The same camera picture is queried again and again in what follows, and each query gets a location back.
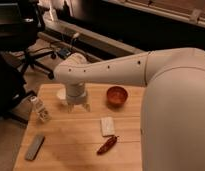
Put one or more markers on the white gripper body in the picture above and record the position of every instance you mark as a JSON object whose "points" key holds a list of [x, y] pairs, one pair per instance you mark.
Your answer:
{"points": [[76, 94]]}

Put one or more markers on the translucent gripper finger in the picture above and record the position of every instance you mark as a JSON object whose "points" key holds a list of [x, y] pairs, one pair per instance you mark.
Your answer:
{"points": [[86, 107], [70, 108]]}

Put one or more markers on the clear plastic bottle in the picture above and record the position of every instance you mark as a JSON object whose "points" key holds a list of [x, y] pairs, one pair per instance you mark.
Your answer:
{"points": [[40, 109]]}

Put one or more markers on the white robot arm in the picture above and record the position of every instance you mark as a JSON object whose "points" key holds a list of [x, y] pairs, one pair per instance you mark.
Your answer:
{"points": [[172, 121]]}

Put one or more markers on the red ceramic bowl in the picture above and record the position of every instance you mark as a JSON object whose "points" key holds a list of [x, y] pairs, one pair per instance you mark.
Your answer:
{"points": [[116, 96]]}

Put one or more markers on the white paper cup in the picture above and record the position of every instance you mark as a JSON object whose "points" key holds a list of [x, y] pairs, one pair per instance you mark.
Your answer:
{"points": [[61, 94]]}

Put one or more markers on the white sponge block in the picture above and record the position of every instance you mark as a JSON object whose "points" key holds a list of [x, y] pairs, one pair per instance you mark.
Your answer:
{"points": [[107, 126]]}

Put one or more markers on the red chili pepper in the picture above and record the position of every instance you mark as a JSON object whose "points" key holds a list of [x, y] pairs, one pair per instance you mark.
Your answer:
{"points": [[107, 145]]}

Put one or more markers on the blue device on floor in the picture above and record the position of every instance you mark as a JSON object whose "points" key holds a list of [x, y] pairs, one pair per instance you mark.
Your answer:
{"points": [[63, 53]]}

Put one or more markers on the grey remote control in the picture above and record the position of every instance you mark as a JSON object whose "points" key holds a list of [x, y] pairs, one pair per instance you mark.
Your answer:
{"points": [[34, 147]]}

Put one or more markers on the black dark chair left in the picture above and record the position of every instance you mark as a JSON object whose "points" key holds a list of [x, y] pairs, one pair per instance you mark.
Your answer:
{"points": [[12, 90]]}

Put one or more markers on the black office chair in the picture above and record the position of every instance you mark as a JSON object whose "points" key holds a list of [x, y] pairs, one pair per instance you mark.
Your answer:
{"points": [[20, 23]]}

